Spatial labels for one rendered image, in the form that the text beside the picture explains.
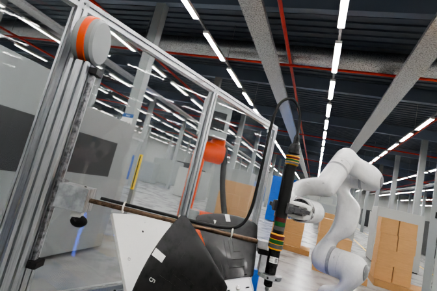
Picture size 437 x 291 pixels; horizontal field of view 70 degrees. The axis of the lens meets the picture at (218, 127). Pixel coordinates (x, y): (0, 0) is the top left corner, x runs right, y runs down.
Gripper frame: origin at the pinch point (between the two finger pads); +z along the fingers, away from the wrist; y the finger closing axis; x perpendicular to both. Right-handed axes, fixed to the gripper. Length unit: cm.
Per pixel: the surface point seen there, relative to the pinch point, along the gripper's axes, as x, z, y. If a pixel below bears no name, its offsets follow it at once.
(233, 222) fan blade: -9.4, -3.8, 17.7
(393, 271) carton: -107, -810, 29
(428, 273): -24, -178, -38
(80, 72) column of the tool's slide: 26, 43, 56
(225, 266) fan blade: -21.1, 6.4, 11.3
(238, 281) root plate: -23.6, 5.8, 6.2
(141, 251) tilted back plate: -23.8, 17.9, 35.2
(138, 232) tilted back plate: -19.0, 17.5, 39.3
